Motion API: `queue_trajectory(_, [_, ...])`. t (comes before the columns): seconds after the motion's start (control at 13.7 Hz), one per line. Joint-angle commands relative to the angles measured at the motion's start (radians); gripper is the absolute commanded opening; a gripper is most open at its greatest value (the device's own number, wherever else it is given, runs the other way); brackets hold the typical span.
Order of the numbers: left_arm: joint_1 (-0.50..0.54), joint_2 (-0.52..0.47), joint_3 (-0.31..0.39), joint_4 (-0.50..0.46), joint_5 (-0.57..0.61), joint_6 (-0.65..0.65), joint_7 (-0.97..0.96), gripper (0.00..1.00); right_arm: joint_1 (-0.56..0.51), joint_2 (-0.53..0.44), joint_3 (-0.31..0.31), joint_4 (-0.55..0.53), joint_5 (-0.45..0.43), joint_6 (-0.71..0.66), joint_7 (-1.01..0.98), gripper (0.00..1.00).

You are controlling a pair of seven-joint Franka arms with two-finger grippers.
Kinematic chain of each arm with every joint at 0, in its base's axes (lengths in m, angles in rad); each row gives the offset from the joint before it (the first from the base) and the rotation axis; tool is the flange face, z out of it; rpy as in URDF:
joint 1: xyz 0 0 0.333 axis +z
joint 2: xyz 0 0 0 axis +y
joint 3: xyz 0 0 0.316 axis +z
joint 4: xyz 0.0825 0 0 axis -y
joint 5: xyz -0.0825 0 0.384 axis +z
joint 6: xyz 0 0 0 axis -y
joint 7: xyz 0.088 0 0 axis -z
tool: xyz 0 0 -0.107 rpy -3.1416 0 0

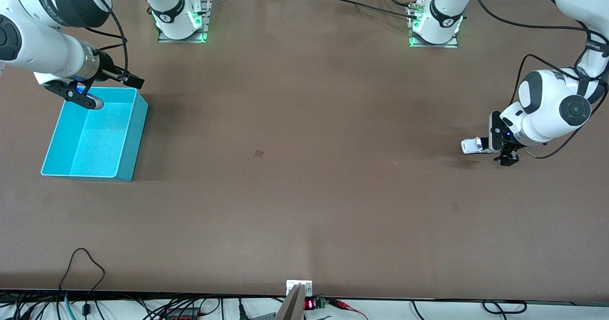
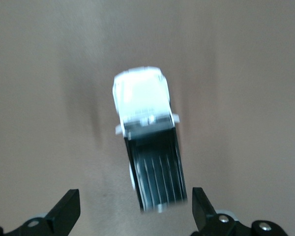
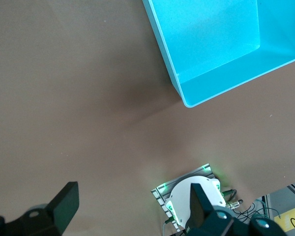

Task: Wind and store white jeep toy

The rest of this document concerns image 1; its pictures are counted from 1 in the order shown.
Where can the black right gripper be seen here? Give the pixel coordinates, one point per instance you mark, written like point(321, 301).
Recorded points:
point(107, 70)

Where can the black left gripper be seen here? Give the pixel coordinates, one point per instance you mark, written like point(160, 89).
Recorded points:
point(508, 150)

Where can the white jeep toy black roof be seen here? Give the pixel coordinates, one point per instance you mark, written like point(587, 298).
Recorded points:
point(473, 146)

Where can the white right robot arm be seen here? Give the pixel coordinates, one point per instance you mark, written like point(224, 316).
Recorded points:
point(47, 49)

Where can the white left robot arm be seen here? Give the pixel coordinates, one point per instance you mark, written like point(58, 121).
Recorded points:
point(547, 106)

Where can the turquoise plastic bin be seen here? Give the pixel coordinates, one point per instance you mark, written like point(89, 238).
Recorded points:
point(95, 139)

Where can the grey power strip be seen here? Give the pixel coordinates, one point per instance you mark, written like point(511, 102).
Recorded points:
point(183, 316)

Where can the red digit display module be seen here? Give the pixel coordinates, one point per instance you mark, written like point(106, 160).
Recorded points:
point(310, 304)

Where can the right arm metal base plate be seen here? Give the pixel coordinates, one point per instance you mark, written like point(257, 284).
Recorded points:
point(181, 41)

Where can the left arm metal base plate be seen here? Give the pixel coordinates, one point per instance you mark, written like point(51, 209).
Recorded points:
point(447, 45)

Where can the silver camera mount bracket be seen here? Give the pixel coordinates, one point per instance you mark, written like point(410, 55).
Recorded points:
point(292, 305)

